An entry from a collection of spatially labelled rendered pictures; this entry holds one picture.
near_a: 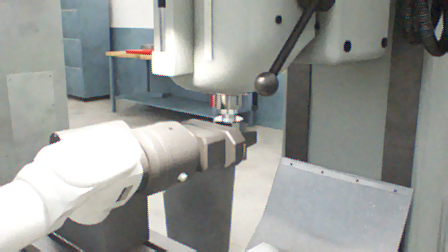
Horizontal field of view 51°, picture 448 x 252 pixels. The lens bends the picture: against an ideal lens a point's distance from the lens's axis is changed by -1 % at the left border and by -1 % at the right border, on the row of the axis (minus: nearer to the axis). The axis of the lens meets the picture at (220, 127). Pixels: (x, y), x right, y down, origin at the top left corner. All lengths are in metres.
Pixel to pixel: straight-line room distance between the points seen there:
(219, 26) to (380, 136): 0.51
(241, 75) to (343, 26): 0.19
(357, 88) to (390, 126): 0.10
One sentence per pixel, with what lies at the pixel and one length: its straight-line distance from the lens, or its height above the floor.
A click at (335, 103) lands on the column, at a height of 1.23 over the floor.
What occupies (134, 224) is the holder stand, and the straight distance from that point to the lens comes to 1.05.
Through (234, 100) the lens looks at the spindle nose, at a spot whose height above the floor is 1.29.
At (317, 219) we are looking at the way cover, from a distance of 1.06.
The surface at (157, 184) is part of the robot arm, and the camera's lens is 0.59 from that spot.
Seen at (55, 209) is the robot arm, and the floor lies 1.23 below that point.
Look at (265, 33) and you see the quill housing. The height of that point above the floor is 1.39.
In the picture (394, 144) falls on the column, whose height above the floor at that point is 1.17.
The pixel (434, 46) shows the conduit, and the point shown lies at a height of 1.37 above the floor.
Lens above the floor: 1.42
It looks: 14 degrees down
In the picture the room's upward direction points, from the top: straight up
